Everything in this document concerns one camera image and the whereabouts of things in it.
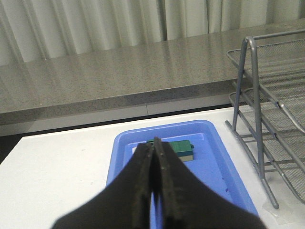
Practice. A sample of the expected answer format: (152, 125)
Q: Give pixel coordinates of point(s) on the blue plastic tray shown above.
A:
(211, 163)

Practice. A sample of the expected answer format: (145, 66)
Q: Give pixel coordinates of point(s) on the green terminal block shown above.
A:
(183, 149)

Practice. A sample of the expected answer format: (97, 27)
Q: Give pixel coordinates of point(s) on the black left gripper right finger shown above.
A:
(187, 203)

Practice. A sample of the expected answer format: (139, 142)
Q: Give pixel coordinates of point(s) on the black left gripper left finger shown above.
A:
(123, 204)

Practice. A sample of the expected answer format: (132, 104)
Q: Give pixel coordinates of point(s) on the white curtain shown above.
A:
(43, 29)

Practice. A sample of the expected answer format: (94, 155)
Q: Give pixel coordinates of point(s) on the grey metal rack frame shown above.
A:
(254, 149)

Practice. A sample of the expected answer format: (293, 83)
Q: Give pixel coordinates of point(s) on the silver mesh tray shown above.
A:
(290, 171)
(273, 121)
(278, 71)

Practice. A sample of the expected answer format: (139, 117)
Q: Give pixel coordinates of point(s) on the grey stone counter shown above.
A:
(128, 82)

